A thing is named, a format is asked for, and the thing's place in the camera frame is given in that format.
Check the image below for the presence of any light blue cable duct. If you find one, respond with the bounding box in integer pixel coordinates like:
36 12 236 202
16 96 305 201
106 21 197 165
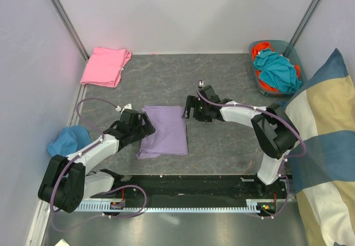
75 200 268 213

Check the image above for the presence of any blue bucket hat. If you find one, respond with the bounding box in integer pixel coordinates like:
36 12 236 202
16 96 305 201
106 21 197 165
47 125 92 157

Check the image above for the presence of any orange t shirt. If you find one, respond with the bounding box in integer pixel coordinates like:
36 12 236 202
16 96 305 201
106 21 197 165
251 42 301 91

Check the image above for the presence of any blue beige checked pillow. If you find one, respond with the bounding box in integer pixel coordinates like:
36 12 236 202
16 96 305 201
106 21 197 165
285 49 354 245

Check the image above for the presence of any teal laundry basket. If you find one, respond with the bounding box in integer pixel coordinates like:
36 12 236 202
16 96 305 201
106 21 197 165
248 40 307 98

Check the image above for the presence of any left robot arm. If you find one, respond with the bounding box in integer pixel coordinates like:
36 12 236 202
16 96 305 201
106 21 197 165
38 108 155 213

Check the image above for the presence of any purple t shirt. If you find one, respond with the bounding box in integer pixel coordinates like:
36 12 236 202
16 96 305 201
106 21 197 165
136 106 188 160

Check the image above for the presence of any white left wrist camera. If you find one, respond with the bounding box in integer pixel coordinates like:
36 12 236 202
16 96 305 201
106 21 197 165
115 103 132 113

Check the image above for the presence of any aluminium frame post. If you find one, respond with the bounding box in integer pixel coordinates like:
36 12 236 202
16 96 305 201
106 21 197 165
50 0 89 62
289 0 322 47

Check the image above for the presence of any left aluminium frame post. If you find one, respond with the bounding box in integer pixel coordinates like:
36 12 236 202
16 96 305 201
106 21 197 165
50 0 89 62

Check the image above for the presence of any right aluminium frame post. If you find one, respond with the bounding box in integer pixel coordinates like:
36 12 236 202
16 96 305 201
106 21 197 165
289 0 322 47

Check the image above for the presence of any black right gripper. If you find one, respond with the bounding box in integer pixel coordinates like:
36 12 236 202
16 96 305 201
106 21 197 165
182 96 212 122

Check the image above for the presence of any folded pink t shirt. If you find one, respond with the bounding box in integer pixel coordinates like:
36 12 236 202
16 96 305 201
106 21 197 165
80 47 131 88

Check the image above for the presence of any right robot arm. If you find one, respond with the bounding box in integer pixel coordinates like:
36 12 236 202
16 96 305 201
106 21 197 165
182 81 301 198

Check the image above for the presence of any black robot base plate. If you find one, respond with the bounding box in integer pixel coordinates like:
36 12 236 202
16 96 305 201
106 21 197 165
95 175 287 208

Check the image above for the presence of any teal t shirt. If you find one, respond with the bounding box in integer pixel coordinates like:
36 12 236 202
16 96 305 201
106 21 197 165
253 48 302 96

